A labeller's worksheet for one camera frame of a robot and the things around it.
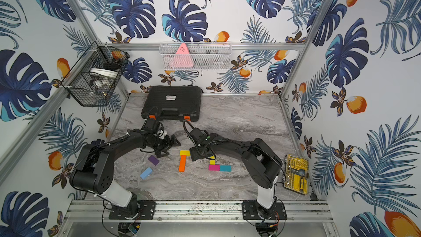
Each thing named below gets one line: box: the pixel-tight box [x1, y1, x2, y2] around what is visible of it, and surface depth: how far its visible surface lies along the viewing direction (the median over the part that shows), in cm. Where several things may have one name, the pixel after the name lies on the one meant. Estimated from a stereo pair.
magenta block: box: [208, 164, 220, 172], surface depth 89 cm
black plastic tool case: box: [141, 85, 202, 122], surface depth 112 cm
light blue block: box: [140, 166, 153, 180], surface depth 87 cm
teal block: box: [219, 165, 232, 172], surface depth 90 cm
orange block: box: [178, 155, 187, 172], surface depth 92 cm
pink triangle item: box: [170, 42, 194, 68], surface depth 92 cm
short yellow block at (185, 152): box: [179, 149, 191, 157], surface depth 94 cm
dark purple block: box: [148, 155, 160, 167], surface depth 92 cm
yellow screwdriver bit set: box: [283, 153, 309, 196], surface depth 83 cm
